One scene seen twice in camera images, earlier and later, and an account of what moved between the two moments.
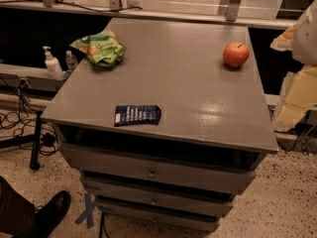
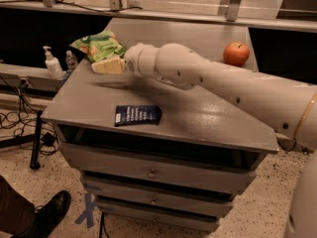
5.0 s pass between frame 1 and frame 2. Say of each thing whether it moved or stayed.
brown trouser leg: stayed
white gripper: moved
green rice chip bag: stayed
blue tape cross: stayed
